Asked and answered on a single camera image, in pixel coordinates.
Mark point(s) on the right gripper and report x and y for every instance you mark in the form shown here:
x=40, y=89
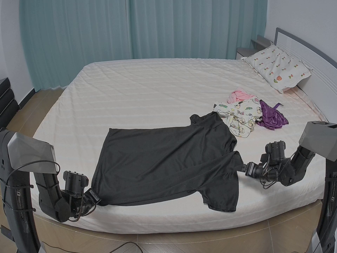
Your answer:
x=254, y=170

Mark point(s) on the black T-shirt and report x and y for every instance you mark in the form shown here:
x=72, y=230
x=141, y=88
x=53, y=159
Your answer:
x=163, y=162

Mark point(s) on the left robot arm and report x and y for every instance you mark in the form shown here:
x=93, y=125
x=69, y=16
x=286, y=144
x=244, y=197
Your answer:
x=29, y=151

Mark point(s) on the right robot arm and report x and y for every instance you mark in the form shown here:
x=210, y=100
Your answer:
x=318, y=138

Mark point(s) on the bed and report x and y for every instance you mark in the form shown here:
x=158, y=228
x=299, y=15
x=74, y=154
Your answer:
x=144, y=93

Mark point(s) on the white printed garment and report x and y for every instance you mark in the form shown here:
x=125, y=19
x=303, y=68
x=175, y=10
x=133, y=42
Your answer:
x=242, y=117

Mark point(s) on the purple garment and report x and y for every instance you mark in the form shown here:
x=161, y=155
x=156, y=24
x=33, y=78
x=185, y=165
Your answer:
x=271, y=117

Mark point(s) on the pink garment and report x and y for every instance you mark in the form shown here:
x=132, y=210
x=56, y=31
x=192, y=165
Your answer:
x=241, y=96

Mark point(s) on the white printed pillow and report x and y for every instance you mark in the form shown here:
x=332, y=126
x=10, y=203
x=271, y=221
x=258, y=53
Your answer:
x=276, y=64

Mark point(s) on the grey bedside table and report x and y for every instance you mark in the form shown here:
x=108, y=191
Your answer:
x=247, y=52

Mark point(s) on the blue-green curtain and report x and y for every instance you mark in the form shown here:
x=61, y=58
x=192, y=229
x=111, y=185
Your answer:
x=79, y=35
x=197, y=20

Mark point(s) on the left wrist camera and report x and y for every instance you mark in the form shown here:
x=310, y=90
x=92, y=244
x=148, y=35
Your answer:
x=95, y=195

